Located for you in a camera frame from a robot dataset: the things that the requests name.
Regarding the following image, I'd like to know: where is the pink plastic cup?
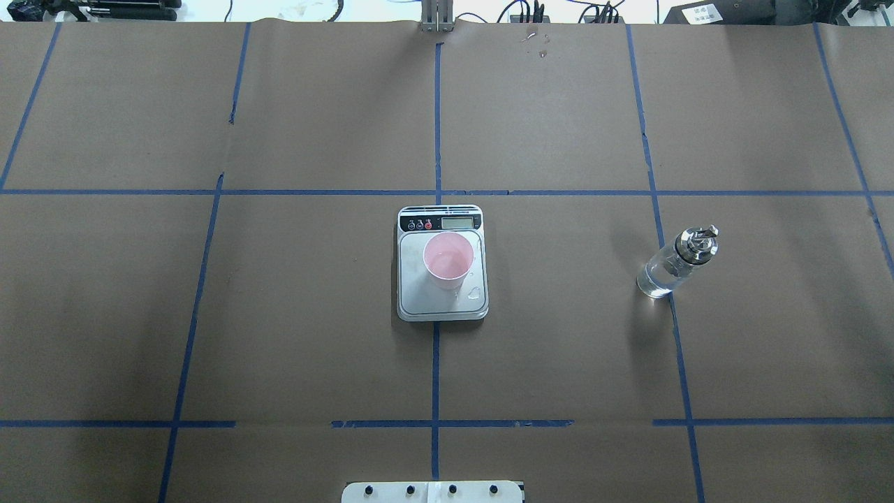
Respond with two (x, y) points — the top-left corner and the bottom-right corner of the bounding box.
(423, 232), (475, 291)

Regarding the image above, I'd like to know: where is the glass sauce bottle steel spout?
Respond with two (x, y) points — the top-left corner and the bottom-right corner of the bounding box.
(636, 225), (719, 299)

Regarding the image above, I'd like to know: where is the silver kitchen scale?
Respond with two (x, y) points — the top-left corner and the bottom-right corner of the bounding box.
(396, 204), (490, 322)

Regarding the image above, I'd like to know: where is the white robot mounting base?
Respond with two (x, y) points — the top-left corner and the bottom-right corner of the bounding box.
(341, 480), (526, 502)

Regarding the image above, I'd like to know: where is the aluminium frame post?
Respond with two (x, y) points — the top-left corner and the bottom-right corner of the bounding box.
(419, 0), (455, 33)

